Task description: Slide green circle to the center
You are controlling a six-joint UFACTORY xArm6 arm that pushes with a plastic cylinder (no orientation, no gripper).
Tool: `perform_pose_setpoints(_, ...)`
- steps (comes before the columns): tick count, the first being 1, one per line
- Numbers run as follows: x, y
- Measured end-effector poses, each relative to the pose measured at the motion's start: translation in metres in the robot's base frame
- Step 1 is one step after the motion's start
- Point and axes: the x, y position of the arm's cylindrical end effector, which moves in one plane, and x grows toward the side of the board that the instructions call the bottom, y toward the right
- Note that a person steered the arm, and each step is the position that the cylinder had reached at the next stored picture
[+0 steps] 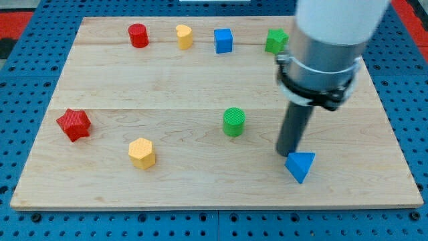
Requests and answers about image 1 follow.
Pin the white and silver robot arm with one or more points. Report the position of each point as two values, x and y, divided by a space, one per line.
320 64

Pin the green cylinder block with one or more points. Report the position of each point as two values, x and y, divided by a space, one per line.
233 121

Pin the wooden board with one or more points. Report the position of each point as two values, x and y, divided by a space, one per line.
176 99

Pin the yellow hexagon block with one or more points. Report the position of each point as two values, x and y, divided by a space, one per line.
141 153

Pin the blue cube block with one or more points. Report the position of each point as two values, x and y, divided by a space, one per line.
223 40

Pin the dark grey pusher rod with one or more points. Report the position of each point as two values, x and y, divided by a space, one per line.
293 127

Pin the yellow heart block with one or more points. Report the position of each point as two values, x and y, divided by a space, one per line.
184 36

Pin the blue triangle block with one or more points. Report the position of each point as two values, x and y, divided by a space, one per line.
299 164

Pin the green star block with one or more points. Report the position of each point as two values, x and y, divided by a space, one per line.
276 41

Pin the red cylinder block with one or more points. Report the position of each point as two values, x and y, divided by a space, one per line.
138 35

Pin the red star block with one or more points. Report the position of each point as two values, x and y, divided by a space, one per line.
75 124

